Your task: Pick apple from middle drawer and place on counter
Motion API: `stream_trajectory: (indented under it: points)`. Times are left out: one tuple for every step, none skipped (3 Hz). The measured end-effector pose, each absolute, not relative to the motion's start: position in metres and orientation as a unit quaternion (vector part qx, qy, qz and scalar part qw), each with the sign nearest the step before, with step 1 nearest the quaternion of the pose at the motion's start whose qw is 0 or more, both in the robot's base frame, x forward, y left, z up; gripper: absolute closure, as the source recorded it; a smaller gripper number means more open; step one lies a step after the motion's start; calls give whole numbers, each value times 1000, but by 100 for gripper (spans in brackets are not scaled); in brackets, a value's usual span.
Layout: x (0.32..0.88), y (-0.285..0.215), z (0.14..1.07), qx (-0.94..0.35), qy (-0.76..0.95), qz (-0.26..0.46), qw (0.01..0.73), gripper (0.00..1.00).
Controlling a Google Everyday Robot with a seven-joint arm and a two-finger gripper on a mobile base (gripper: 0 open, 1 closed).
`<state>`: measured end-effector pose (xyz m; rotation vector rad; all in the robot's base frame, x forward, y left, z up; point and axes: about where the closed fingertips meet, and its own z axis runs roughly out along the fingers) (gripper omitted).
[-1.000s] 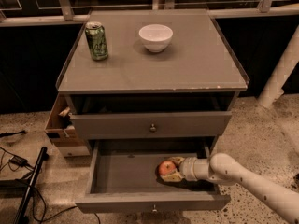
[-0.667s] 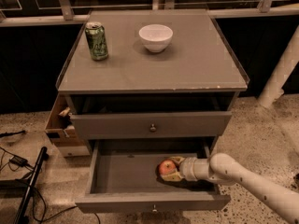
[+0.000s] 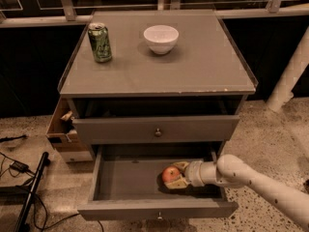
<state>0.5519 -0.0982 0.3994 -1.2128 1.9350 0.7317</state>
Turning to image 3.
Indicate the grey open middle drawer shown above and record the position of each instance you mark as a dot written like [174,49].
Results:
[127,184]

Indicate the white diagonal pipe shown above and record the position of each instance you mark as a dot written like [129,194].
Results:
[283,90]

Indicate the green soda can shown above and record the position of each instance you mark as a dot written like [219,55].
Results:
[99,41]

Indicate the black pole on floor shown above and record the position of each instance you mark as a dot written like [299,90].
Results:
[21,225]

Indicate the white ceramic bowl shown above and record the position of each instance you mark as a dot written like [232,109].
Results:
[161,39]

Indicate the metal window railing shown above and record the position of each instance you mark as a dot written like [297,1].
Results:
[23,13]

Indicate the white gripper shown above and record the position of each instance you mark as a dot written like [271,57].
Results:
[192,173]

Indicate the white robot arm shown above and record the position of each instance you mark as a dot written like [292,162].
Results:
[228,171]

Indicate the red apple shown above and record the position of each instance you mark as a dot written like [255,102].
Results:
[170,174]

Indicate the grey drawer cabinet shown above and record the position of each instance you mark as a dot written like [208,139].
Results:
[203,75]

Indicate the black power adapter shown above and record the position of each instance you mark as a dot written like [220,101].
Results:
[19,166]

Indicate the cardboard box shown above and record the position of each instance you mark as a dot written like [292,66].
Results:
[63,136]

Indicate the grey top drawer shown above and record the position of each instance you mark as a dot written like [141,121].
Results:
[130,130]

